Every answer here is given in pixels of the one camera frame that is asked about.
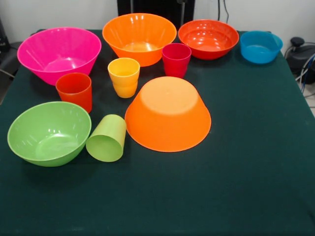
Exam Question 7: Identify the orange plastic bowl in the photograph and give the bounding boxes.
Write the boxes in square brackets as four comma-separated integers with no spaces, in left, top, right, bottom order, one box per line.
[124,76,212,153]
[102,13,178,67]

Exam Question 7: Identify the green plastic cup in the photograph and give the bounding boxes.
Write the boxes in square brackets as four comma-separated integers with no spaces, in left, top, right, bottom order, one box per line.
[85,114,127,163]

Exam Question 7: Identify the yellow plastic cup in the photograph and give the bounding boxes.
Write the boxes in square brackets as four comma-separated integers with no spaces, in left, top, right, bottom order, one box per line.
[107,57,141,99]

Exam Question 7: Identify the magenta plastic cup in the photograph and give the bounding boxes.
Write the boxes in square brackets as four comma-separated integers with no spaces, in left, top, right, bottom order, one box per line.
[161,43,192,79]

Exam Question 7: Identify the dark green table cloth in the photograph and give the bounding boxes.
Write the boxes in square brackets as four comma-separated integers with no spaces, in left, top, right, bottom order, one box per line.
[0,29,315,236]

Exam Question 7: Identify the red plastic cup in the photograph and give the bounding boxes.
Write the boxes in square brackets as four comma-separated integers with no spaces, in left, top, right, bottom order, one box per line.
[55,72,93,114]

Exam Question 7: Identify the red-orange plastic bowl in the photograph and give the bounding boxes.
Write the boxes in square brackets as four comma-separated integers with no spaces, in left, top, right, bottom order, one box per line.
[177,19,240,60]

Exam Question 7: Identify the green plastic bowl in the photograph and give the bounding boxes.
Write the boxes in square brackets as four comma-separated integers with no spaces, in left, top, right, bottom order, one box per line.
[7,101,93,168]

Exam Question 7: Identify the black cabinet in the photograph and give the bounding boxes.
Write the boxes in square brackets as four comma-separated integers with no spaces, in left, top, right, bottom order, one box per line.
[117,0,195,24]

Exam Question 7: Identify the blue plastic bowl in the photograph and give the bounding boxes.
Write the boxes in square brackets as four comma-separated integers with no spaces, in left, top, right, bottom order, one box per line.
[240,30,284,65]

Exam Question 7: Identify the pink plastic bowl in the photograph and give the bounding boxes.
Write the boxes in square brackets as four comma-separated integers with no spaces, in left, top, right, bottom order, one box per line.
[16,27,102,86]

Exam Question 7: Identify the black equipment box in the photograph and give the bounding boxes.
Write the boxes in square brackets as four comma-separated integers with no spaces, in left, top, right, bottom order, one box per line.
[0,17,11,52]

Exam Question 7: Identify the black hanging cable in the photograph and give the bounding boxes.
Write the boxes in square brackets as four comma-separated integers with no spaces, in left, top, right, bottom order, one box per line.
[218,0,230,24]

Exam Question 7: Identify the tangled floor cables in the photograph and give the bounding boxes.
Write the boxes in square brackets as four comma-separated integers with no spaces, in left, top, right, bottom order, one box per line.
[294,53,315,109]

